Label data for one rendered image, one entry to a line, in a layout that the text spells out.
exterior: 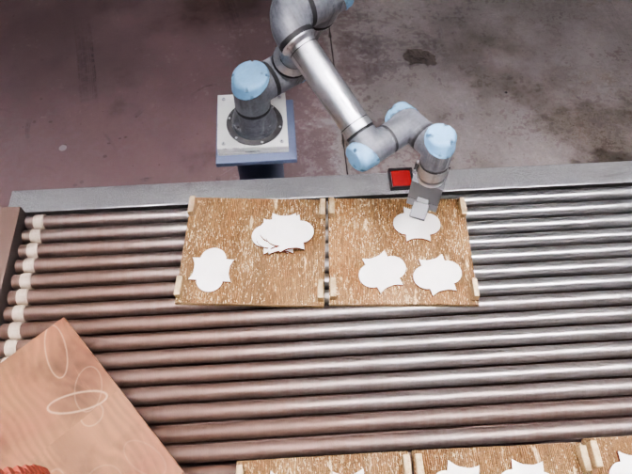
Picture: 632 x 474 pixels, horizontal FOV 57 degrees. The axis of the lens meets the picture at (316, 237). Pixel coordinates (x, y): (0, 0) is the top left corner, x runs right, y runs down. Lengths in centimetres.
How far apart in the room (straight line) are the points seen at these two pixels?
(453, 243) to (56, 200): 121
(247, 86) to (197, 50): 189
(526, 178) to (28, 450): 155
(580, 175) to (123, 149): 224
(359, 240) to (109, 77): 229
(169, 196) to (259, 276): 41
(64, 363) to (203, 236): 51
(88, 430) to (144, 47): 270
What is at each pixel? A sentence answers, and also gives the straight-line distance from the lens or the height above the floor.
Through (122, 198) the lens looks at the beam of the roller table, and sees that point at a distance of 188.
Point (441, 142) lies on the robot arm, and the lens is 139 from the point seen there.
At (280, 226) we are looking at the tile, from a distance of 167.
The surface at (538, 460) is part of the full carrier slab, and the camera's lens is 156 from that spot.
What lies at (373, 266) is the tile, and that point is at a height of 94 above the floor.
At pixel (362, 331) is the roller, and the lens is 158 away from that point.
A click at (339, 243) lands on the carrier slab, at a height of 94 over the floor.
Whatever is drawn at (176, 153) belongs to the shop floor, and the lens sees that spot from 315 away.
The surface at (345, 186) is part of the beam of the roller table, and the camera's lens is 181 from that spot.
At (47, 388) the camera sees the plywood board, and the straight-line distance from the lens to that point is 153.
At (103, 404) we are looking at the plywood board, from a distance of 147.
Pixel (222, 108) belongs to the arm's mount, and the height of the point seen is 91.
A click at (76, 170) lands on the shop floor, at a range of 324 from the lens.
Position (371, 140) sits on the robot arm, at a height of 133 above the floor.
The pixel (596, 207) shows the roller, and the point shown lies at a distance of 196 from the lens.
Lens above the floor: 239
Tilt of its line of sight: 59 degrees down
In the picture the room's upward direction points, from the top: straight up
